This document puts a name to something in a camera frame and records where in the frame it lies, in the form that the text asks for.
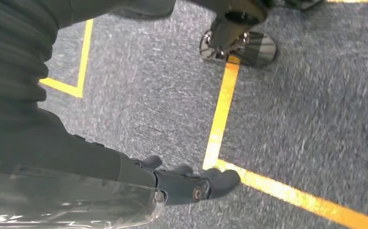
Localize yellow floor tape line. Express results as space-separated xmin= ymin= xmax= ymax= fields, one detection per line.
xmin=40 ymin=19 xmax=94 ymax=99

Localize black robot foot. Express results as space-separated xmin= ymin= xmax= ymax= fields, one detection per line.
xmin=199 ymin=30 xmax=278 ymax=69

